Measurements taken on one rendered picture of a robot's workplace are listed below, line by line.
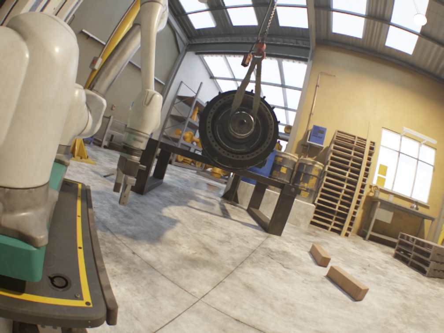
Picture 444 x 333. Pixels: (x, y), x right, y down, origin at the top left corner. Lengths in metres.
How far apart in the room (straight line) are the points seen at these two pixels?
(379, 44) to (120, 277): 7.76
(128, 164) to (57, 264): 0.39
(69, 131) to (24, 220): 0.49
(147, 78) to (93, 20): 6.46
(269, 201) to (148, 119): 3.29
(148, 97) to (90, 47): 6.39
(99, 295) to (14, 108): 0.29
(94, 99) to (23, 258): 0.72
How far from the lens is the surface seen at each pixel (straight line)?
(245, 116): 1.14
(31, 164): 0.27
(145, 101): 0.68
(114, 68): 0.93
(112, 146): 0.67
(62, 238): 0.49
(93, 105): 0.88
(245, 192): 3.87
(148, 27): 0.83
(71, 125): 0.73
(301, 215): 3.71
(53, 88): 0.27
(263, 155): 1.25
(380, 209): 5.44
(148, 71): 0.84
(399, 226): 6.47
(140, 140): 0.67
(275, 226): 2.42
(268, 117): 1.23
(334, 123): 6.10
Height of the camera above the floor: 0.58
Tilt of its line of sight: level
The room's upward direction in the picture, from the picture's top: 19 degrees clockwise
